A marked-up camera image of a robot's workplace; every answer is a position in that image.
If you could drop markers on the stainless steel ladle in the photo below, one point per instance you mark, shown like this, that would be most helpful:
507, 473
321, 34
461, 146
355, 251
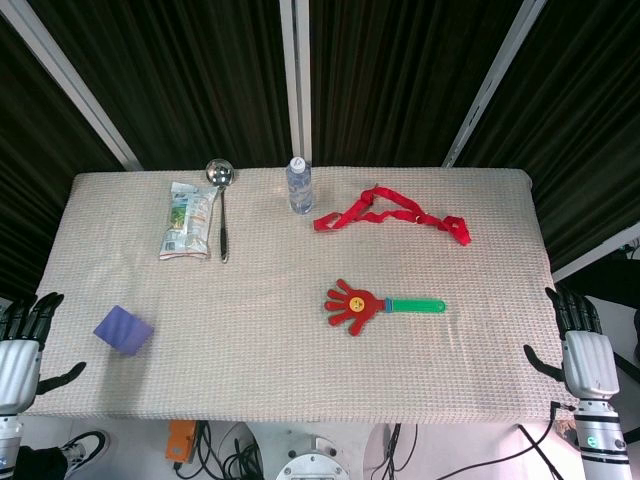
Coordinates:
222, 210

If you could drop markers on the clear plastic water bottle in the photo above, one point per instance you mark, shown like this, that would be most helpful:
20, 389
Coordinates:
300, 187

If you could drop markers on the white green snack bag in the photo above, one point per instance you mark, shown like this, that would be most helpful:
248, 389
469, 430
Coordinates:
186, 222

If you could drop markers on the grey round robot base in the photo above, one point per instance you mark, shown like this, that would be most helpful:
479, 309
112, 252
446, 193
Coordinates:
311, 462

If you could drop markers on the red hand clapper toy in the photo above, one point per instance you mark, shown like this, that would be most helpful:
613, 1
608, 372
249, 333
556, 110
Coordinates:
367, 306

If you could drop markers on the beige woven tablecloth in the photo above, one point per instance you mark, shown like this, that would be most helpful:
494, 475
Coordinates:
300, 295

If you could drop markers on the orange box device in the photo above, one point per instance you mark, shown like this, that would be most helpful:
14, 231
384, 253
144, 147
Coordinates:
181, 442

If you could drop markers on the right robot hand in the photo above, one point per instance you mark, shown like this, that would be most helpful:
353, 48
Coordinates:
589, 360

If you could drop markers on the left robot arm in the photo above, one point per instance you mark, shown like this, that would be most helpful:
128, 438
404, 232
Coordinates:
9, 440

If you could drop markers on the black white sneaker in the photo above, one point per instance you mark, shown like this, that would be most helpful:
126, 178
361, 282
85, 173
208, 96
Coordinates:
82, 450

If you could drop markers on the white metal frame post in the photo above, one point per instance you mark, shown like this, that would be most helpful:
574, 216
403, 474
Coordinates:
70, 82
296, 80
492, 82

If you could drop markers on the purple cube block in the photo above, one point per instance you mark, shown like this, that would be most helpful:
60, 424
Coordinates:
123, 331

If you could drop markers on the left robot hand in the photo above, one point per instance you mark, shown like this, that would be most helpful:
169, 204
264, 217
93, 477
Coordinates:
17, 360

